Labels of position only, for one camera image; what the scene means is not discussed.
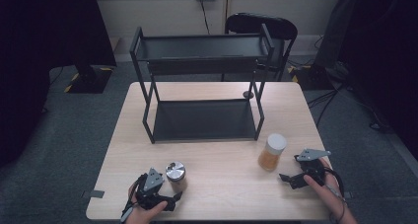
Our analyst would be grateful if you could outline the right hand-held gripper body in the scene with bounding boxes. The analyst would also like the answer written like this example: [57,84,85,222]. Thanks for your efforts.
[293,148,332,187]

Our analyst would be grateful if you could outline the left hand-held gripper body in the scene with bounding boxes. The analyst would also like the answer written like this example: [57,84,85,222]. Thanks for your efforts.
[135,167,177,212]

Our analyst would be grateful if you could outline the silver metal can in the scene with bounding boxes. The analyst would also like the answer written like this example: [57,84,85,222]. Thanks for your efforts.
[165,161,188,193]

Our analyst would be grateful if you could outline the white-lid jar with orange contents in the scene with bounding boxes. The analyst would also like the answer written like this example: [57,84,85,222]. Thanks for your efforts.
[257,132,288,173]

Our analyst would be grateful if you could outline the black two-tier metal rack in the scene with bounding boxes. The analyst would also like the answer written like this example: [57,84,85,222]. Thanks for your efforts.
[128,23,275,145]

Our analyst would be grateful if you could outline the person's right hand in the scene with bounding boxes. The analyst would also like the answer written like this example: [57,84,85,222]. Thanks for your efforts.
[303,158,346,218]

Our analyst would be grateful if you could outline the person's left hand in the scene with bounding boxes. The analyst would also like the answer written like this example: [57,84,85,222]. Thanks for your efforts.
[125,182,169,224]

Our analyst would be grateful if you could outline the black stand base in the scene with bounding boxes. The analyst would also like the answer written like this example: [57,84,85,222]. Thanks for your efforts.
[63,64,114,95]
[288,64,335,91]

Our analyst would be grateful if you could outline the dark curtain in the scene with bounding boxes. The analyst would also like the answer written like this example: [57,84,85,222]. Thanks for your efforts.
[338,0,418,153]
[0,0,118,169]

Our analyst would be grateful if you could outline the black chair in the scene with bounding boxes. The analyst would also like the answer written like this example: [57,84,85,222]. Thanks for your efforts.
[224,12,299,82]

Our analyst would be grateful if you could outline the black cable loop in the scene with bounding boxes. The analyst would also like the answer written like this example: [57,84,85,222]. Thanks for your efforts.
[323,166,346,198]

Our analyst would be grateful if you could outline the grey wrist strap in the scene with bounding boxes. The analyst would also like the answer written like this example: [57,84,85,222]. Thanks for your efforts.
[119,205,135,224]

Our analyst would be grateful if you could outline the black floor cables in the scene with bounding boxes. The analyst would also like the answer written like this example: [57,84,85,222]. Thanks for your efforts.
[307,82,347,129]

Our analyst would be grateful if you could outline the black power cable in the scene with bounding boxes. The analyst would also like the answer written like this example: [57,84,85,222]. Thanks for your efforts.
[197,0,212,37]

